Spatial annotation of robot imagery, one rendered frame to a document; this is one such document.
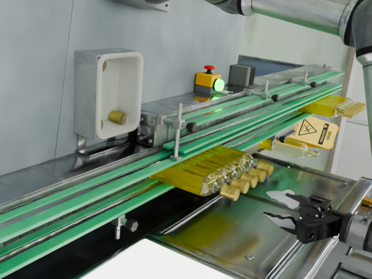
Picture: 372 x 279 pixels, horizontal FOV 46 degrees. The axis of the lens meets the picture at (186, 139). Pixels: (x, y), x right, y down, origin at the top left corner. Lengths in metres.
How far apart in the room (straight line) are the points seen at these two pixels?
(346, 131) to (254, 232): 6.11
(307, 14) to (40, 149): 0.74
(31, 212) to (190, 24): 0.90
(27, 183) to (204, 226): 0.51
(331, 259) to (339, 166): 6.24
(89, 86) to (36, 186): 0.29
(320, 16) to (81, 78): 0.61
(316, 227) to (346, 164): 6.40
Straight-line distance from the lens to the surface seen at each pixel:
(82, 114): 1.20
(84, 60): 1.16
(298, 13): 1.15
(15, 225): 0.94
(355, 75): 7.18
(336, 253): 1.34
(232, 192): 1.19
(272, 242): 1.27
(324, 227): 1.10
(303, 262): 1.22
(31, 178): 1.09
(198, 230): 1.27
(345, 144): 7.39
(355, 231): 1.11
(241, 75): 1.88
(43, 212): 0.97
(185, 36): 1.58
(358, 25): 0.99
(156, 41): 1.45
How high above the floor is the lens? 1.61
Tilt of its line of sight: 30 degrees down
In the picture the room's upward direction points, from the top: 106 degrees clockwise
